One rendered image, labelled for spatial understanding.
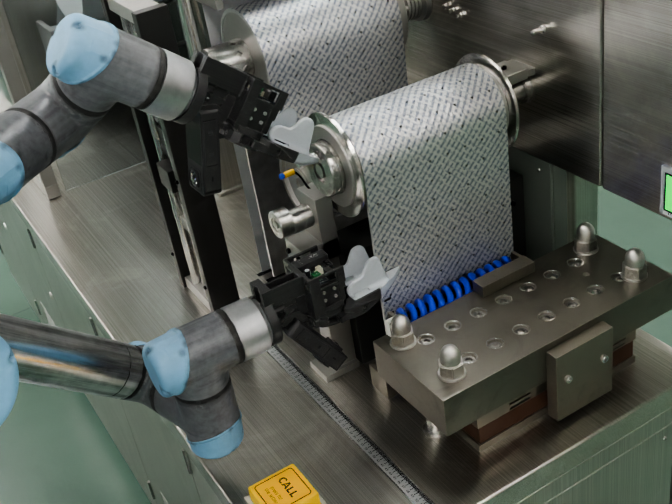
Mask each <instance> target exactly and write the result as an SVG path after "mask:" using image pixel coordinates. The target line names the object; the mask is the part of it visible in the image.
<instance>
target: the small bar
mask: <svg viewBox="0 0 672 504"><path fill-rule="evenodd" d="M533 272H535V264H534V261H532V260H531V259H529V258H527V257H526V256H524V255H523V256H521V257H519V258H517V259H515V260H513V261H511V262H509V263H507V264H505V265H503V266H501V267H499V268H497V269H495V270H493V271H491V272H489V273H487V274H485V275H483V276H481V277H479V278H477V279H475V280H473V281H472V283H473V291H474V292H476V293H477V294H479V295H480V296H482V297H483V298H484V297H486V296H488V295H490V294H492V293H494V292H496V291H498V290H500V289H502V288H504V287H506V286H508V285H509V284H511V283H513V282H515V281H517V280H519V279H521V278H523V277H525V276H527V275H529V274H531V273H533Z"/></svg>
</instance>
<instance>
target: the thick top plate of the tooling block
mask: <svg viewBox="0 0 672 504"><path fill-rule="evenodd" d="M595 236H596V238H597V245H598V247H599V250H598V252H597V253H596V254H594V255H590V256H581V255H578V254H576V253H575V252H574V251H573V246H574V241H572V242H570V243H568V244H566V245H564V246H562V247H560V248H558V249H556V250H554V251H552V252H550V253H548V254H546V255H544V256H542V257H540V258H538V259H536V260H534V264H535V272H533V273H531V274H529V275H527V276H525V277H523V278H521V279H519V280H517V281H515V282H513V283H511V284H509V285H508V286H506V287H504V288H502V289H500V290H498V291H496V292H494V293H492V294H490V295H488V296H486V297H484V298H483V297H482V296H480V295H479V294H477V293H476V292H474V291H472V292H470V293H468V294H466V295H464V296H462V297H460V298H458V299H456V300H454V301H452V302H450V303H448V304H446V305H444V306H442V307H440V308H438V309H436V310H434V311H432V312H430V313H428V314H426V315H424V316H422V317H420V318H418V319H416V320H414V321H413V322H411V326H412V328H413V335H414V336H415V337H416V340H417V343H416V345H415V346H414V347H413V348H411V349H409V350H405V351H398V350H395V349H393V348H392V347H391V346H390V339H391V337H390V336H388V335H385V336H383V337H381V338H379V339H377V340H375V341H373V345H374V351H375V357H376V364H377V370H378V375H379V376H380V377H381V378H382V379H383V380H385V381H386V382H387V383H388V384H389V385H390V386H391V387H392V388H394V389H395V390H396V391H397V392H398V393H399V394H400V395H401V396H402V397H404V398H405V399H406V400H407V401H408V402H409V403H410V404H411V405H412V406H414V407H415V408H416V409H417V410H418V411H419V412H420V413H421V414H422V415H424V416H425V417H426V418H427V419H428V420H429V421H430V422H431V423H432V424H434V425H435V426H436V427H437V428H438V429H439V430H440V431H441V432H443V433H444V434H445V435H446V436H449V435H451V434H453V433H455V432H457V431H458V430H460V429H462V428H464V427H465V426H467V425H469V424H471V423H472V422H474V421H476V420H478V419H479V418H481V417H483V416H485V415H486V414H488V413H490V412H492V411H493V410H495V409H497V408H499V407H501V406H502V405H504V404H506V403H508V402H509V401H511V400H513V399H515V398H516V397H518V396H520V395H522V394H523V393H525V392H527V391H529V390H530V389H532V388H534V387H536V386H538V385H539V384H541V383H543V382H545V381H546V380H547V367H546V351H548V350H550V349H552V348H554V347H555V346H557V345H559V344H561V343H563V342H564V341H566V340H568V339H570V338H572V337H573V336H575V335H577V334H579V333H581V332H582V331H584V330H586V329H588V328H590V327H592V326H593V325H595V324H597V323H599V322H601V321H604V322H606V323H607V324H609V325H611V326H612V327H613V342H615V341H617V340H619V339H620V338H622V337H624V336H626V335H627V334H629V333H631V332H633V331H634V330H636V329H638V328H640V327H641V326H643V325H645V324H647V323H648V322H650V321H652V320H654V319H656V318H657V317H659V316H661V315H663V314H664V313H666V312H668V311H670V310H671V309H672V274H671V273H669V272H667V271H665V270H664V269H662V268H660V267H658V266H656V265H654V264H652V263H650V262H648V261H646V260H645V262H646V264H647V273H648V278H647V279H646V280H645V281H643V282H640V283H630V282H626V281H625V280H623V279H622V278H621V272H622V262H623V261H625V254H626V252H627V250H625V249H623V248H621V247H619V246H617V245H616V244H614V243H612V242H610V241H608V240H606V239H604V238H602V237H600V236H598V235H596V234H595ZM447 344H453V345H455V346H456V347H457V348H458V349H459V351H460V354H461V356H462V360H463V366H464V367H465V369H466V376H465V378H464V379H463V380H461V381H459V382H456V383H446V382H443V381H441V380H440V379H439V378H438V374H437V372H438V369H439V362H438V359H439V358H440V356H439V355H440V351H441V349H442V347H443V346H445V345H447Z"/></svg>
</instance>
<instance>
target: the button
mask: <svg viewBox="0 0 672 504"><path fill-rule="evenodd" d="M248 490H249V494H250V497H251V500H252V501H253V503H254V504H321V502H320V498H319V493H318V492H317V491H316V490H315V488H314V487H313V486H312V485H311V484H310V483H309V481H308V480H307V479H306V478H305V477H304V475H303V474H302V473H301V472H300V471H299V470H298V468H297V467H296V466H295V465H294V464H291V465H289V466H287V467H285V468H283V469H281V470H280V471H278V472H276V473H274V474H272V475H270V476H268V477H267V478H265V479H263V480H261V481H259V482H257V483H255V484H254V485H252V486H250V487H249V488H248Z"/></svg>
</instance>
